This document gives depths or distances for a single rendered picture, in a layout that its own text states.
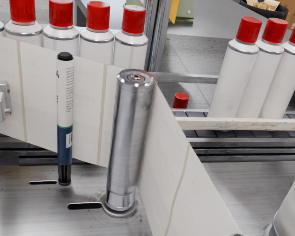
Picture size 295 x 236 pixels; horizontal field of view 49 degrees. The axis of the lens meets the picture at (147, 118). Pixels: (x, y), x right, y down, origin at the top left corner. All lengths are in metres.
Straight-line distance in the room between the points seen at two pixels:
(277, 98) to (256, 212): 0.24
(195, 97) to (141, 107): 0.50
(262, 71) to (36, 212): 0.42
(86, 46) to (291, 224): 0.35
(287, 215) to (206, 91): 0.52
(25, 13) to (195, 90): 0.50
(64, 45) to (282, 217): 0.36
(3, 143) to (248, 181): 0.38
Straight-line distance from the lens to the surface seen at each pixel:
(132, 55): 0.49
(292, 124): 0.66
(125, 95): 0.32
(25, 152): 0.55
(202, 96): 0.83
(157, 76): 0.59
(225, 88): 0.58
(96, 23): 0.48
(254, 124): 0.62
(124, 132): 0.34
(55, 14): 0.48
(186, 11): 1.41
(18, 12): 0.49
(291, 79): 0.63
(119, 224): 0.42
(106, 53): 0.49
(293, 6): 4.33
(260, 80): 0.60
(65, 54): 0.36
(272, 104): 0.64
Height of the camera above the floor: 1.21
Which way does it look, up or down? 33 degrees down
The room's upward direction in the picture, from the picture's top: 10 degrees clockwise
